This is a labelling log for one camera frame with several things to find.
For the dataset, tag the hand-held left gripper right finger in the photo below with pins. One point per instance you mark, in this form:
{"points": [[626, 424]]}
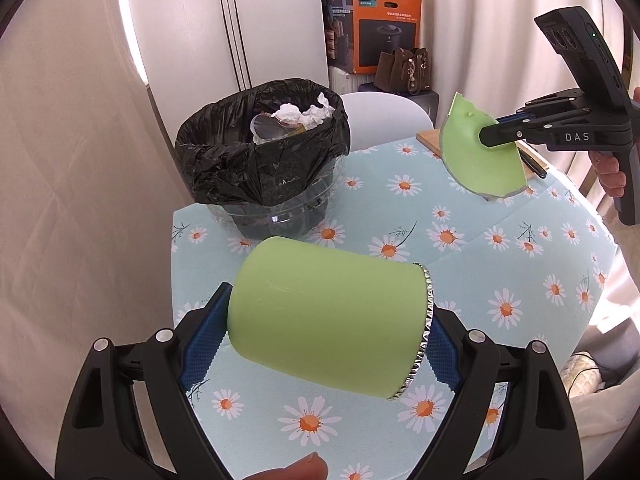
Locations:
{"points": [[445, 355]]}

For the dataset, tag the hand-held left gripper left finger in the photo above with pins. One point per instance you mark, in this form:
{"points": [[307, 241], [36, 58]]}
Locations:
{"points": [[202, 355]]}

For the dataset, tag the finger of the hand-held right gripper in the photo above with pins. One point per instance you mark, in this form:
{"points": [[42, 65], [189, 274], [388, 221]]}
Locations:
{"points": [[515, 136], [550, 107]]}

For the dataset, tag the torn green carton piece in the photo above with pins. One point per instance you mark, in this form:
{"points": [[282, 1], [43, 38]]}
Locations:
{"points": [[475, 160]]}

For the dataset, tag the curved green carton piece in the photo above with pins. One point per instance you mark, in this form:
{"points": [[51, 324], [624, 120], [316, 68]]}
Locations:
{"points": [[325, 310]]}

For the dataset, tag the bin with black liner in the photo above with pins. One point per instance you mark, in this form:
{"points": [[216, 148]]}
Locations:
{"points": [[215, 160]]}

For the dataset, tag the white tissue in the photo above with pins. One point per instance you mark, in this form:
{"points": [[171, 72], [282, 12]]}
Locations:
{"points": [[317, 110], [289, 114]]}

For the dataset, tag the person's right hand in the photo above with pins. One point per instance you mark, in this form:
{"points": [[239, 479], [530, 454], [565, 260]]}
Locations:
{"points": [[610, 175]]}

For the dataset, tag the person's left hand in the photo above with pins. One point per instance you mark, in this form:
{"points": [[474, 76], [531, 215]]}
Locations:
{"points": [[295, 470]]}

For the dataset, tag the black pen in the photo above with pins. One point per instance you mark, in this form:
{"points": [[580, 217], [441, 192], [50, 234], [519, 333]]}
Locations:
{"points": [[532, 162]]}

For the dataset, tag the daisy print tablecloth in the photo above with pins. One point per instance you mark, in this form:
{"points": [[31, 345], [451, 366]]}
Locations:
{"points": [[475, 285]]}

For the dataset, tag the wooden board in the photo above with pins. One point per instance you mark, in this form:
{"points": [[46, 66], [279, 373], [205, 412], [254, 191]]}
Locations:
{"points": [[429, 141]]}

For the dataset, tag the brown handbag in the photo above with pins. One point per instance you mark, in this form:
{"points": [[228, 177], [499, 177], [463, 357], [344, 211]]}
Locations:
{"points": [[395, 72]]}

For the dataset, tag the white chair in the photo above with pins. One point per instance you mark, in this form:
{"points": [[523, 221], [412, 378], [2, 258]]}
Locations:
{"points": [[380, 115]]}

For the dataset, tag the beige woven cushion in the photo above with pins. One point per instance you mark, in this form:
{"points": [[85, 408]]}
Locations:
{"points": [[580, 380]]}

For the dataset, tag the orange cardboard box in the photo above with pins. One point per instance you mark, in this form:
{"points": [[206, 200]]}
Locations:
{"points": [[385, 25]]}

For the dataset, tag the white cloth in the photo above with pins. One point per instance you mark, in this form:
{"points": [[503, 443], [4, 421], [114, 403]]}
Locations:
{"points": [[615, 425]]}

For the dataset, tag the thin black rod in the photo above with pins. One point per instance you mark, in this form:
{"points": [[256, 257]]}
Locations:
{"points": [[227, 30], [241, 30], [234, 30]]}

